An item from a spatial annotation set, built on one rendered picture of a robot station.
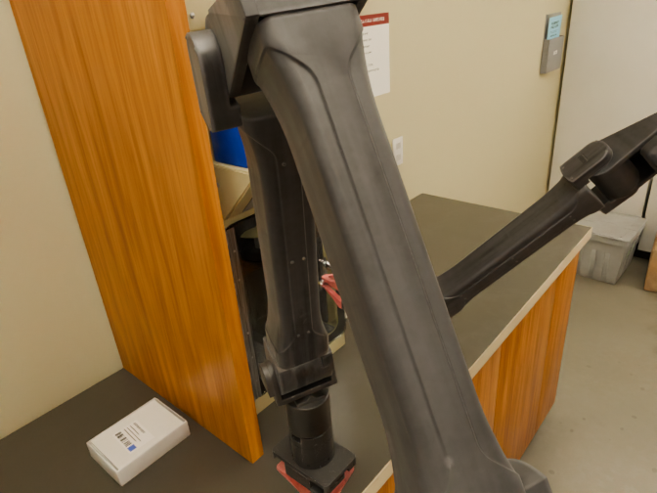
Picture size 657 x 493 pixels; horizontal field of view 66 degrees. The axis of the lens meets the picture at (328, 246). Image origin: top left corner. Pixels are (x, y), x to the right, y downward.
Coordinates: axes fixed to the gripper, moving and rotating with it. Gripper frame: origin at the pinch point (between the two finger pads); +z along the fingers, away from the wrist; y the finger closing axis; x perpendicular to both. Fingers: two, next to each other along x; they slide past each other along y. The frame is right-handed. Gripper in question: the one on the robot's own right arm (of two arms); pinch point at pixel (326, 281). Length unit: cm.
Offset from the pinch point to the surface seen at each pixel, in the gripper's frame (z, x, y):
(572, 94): 30, -291, -14
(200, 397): 11.2, 28.6, -16.8
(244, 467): -2.1, 30.4, -26.0
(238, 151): -1.0, 19.9, 33.8
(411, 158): 45, -112, -10
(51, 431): 40, 49, -26
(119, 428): 23, 41, -22
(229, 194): 1.5, 20.9, 26.5
